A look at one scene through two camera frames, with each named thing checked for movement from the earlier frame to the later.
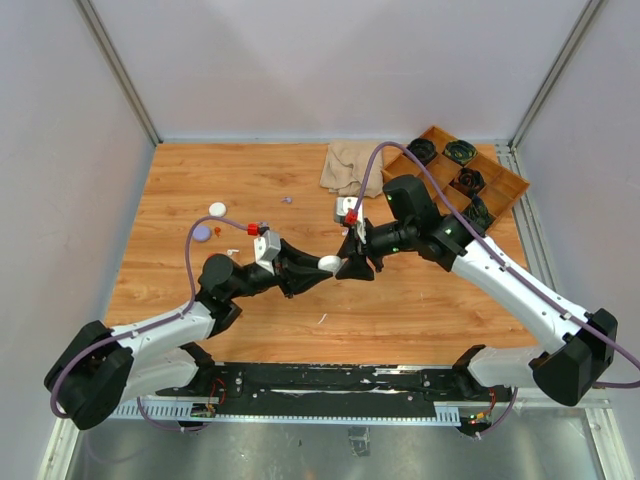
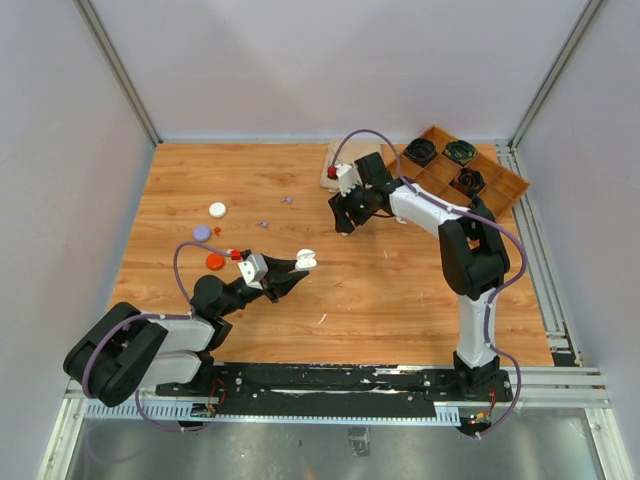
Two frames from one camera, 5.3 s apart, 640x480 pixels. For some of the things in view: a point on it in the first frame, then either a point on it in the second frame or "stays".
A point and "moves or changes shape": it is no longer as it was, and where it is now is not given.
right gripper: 355,252 -> 340,205
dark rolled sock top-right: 460,151 stays
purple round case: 202,233 stays
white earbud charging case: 330,262 moves or changes shape
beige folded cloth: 345,167 stays
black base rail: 261,390 stays
